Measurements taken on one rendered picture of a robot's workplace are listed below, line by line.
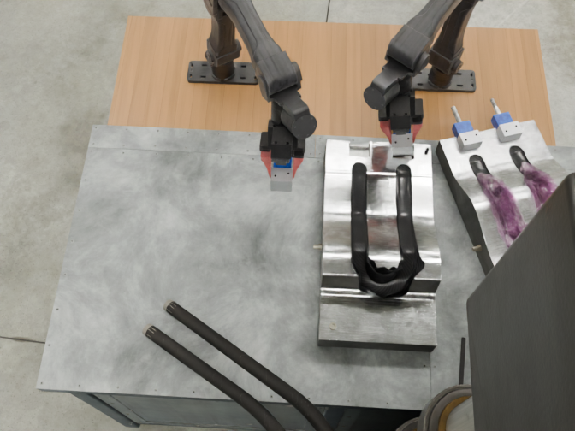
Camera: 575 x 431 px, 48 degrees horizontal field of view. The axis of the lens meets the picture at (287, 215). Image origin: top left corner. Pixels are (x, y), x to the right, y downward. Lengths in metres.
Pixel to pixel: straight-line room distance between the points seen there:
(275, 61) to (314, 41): 0.58
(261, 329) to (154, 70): 0.81
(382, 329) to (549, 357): 1.14
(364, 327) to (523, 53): 0.96
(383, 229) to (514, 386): 1.15
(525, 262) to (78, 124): 2.57
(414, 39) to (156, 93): 0.76
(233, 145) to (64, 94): 1.36
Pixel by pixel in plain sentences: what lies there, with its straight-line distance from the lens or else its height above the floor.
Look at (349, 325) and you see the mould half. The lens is 1.48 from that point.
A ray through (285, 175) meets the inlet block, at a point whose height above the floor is 0.96.
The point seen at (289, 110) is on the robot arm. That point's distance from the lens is 1.34.
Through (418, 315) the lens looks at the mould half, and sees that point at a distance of 1.50.
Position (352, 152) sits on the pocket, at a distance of 1.65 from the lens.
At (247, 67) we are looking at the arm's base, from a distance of 1.87.
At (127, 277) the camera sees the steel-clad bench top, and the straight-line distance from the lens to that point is 1.61.
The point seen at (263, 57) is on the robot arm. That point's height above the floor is 1.21.
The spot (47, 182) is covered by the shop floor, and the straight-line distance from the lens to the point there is 2.75.
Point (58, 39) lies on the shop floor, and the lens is 3.16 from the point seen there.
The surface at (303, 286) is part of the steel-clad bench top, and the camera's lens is 1.56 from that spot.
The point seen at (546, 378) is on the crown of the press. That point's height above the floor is 1.95.
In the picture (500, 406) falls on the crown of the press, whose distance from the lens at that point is 0.42.
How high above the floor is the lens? 2.27
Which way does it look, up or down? 65 degrees down
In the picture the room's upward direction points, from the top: straight up
